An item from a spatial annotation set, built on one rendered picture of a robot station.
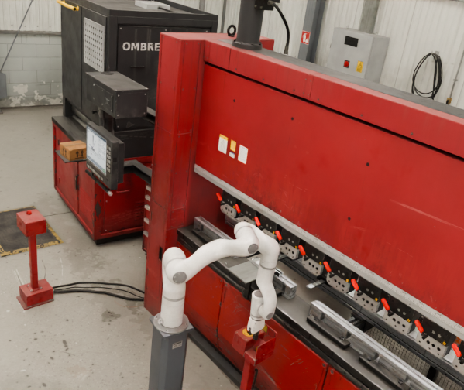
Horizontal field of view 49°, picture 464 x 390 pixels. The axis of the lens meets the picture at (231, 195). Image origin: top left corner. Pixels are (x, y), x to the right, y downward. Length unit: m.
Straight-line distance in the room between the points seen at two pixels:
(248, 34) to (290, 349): 2.00
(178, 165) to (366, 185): 1.52
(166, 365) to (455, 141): 1.84
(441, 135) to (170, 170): 1.97
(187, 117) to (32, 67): 6.18
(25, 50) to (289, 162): 7.00
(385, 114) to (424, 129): 0.22
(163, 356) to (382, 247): 1.30
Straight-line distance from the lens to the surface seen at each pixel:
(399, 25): 7.79
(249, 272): 3.35
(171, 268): 2.58
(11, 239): 5.58
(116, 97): 3.50
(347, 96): 2.74
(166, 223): 3.91
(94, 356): 4.17
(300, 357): 3.33
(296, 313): 3.30
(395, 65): 7.78
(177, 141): 3.67
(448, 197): 2.53
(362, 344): 3.12
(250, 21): 3.40
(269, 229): 3.32
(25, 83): 9.63
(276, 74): 3.07
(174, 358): 2.95
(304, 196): 3.05
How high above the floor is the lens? 2.83
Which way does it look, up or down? 25 degrees down
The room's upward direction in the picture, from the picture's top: 8 degrees clockwise
